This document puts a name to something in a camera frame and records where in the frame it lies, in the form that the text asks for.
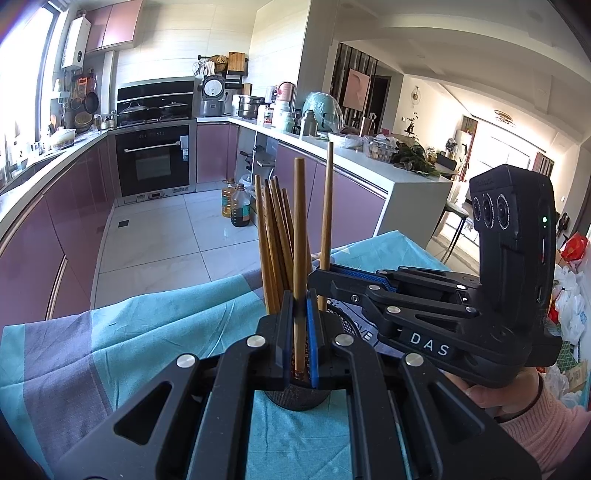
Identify black mesh utensil cup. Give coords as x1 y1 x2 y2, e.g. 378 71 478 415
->
264 303 361 412

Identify bamboo chopstick red end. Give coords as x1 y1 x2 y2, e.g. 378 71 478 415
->
254 175 280 315

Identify bamboo chopstick red floral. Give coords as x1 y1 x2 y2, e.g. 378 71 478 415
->
263 180 283 311

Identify pink sleeve right forearm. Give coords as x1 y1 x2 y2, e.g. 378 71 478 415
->
499 379 590 479

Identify kitchen window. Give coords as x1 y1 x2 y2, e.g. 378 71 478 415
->
1 1 59 151

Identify person's right hand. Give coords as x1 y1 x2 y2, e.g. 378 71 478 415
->
445 368 543 418

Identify purple lower cabinets right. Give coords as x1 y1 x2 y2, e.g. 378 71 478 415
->
196 121 388 255

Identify purple cabinets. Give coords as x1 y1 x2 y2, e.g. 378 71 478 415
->
196 121 388 255
1 134 115 327

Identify green leafy vegetables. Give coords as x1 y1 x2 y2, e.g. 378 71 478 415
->
392 143 441 177

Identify teal purple tablecloth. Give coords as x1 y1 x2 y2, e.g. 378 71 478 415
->
0 229 452 480

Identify dark oil bottle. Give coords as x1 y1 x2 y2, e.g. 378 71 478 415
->
229 183 250 228

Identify mint green air fryer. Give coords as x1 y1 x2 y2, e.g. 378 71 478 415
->
303 92 345 134

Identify yellow cooking oil bottle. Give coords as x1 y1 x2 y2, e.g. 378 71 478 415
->
221 179 235 218

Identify purple lower cabinets left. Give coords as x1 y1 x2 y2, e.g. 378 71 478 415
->
1 134 115 327

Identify pink thermos kettle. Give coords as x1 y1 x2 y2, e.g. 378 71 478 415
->
276 81 296 112

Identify steel stock pot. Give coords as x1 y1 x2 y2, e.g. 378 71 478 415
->
236 95 264 119

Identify white rice cooker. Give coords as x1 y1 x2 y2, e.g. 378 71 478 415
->
200 75 225 117

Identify black built-in oven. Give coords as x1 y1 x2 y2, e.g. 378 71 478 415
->
114 120 197 205

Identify wooden cutting board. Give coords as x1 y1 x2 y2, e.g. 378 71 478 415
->
228 52 247 74

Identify black range hood stove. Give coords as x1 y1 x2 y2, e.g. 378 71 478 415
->
115 77 195 128

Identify pink upper cabinet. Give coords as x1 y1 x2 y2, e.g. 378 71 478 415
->
86 0 143 53

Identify white water heater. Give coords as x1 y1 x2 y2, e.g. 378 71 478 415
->
61 16 91 70

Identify black right camera box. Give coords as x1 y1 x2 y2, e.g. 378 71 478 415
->
469 164 556 330

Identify pink wall picture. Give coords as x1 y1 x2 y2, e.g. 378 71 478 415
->
342 69 370 111

